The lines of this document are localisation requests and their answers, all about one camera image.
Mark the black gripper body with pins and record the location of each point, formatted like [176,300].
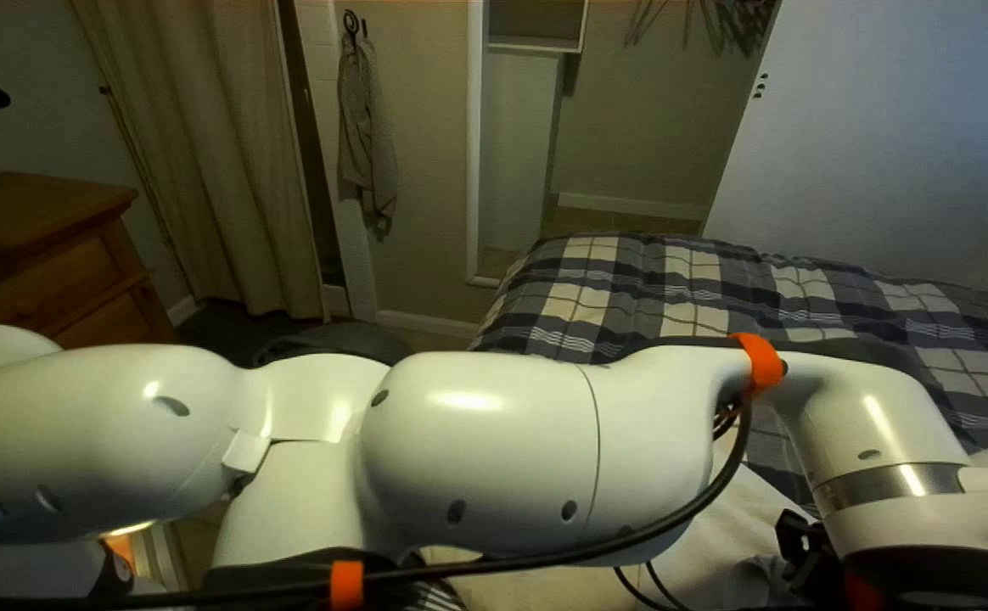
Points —
[812,567]

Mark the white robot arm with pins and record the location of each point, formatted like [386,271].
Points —
[346,479]

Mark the plaid bed comforter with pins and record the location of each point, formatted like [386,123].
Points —
[603,296]

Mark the white closet door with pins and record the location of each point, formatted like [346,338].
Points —
[866,140]

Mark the dark floor mat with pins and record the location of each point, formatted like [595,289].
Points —
[256,340]

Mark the hanging grey garment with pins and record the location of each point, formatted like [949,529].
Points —
[369,159]

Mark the beige curtain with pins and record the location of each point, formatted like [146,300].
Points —
[205,102]

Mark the wooden dresser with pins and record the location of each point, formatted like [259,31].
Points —
[70,265]

